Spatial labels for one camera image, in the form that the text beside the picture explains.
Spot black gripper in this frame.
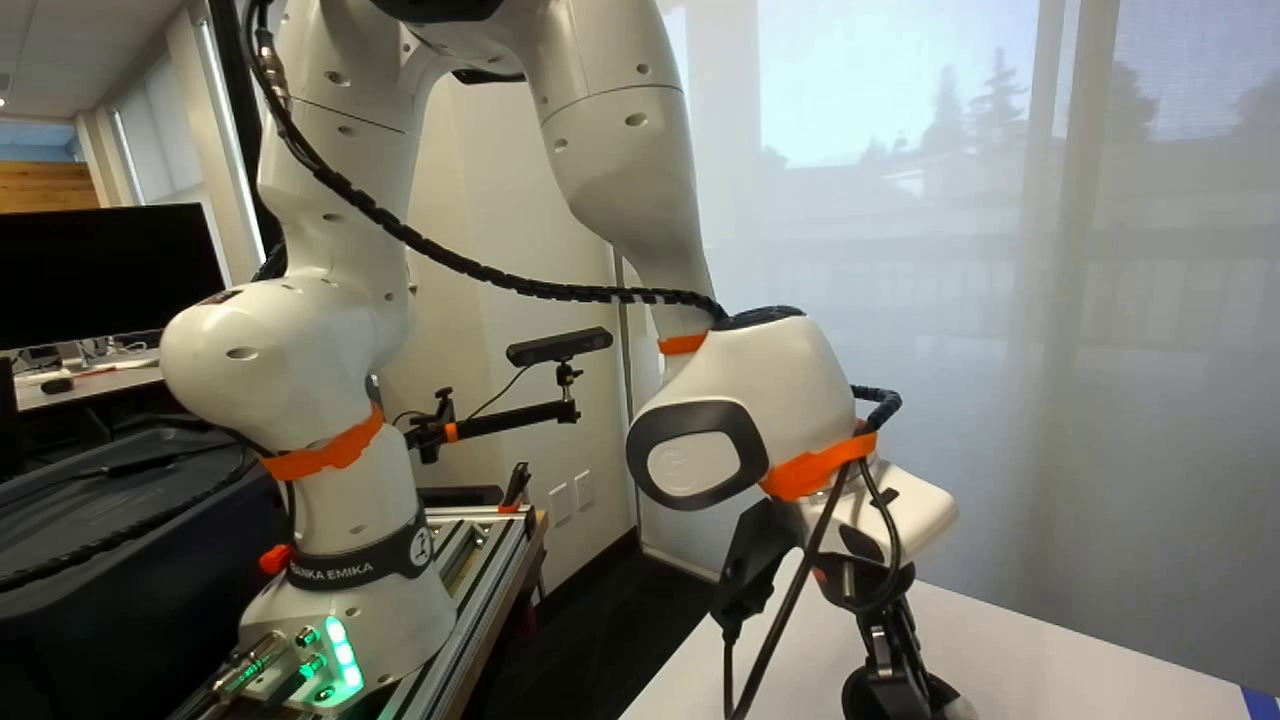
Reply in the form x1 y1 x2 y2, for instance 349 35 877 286
814 546 940 712

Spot translucent window roller blind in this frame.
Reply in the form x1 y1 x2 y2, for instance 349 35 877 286
614 0 1280 683

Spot black clamp with orange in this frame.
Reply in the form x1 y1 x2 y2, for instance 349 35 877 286
493 454 537 514

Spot white partition panel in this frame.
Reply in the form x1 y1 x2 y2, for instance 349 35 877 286
376 72 643 597

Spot black soft equipment bag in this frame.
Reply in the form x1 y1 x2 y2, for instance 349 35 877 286
0 419 295 720

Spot cluttered white desk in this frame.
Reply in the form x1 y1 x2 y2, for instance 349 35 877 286
10 332 155 414

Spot black computer monitor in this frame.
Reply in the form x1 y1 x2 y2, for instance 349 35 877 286
0 199 231 357

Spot thin black camera cable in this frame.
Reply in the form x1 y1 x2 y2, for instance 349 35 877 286
715 454 911 720

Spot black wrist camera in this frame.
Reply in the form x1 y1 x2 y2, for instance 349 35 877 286
713 496 803 633

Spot orange strap on wrist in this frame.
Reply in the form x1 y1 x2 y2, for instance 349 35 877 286
757 429 886 506

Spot black articulated camera mount arm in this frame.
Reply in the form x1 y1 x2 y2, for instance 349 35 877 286
399 357 588 469

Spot black stereo camera bar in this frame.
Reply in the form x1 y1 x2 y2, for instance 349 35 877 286
505 323 616 371

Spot black corrugated cable conduit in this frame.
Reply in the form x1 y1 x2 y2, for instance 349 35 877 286
246 0 908 432

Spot orange strap on arm base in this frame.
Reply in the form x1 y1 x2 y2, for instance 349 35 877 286
261 404 394 486

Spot black vertical post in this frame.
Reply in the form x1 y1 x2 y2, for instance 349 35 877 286
204 0 292 275

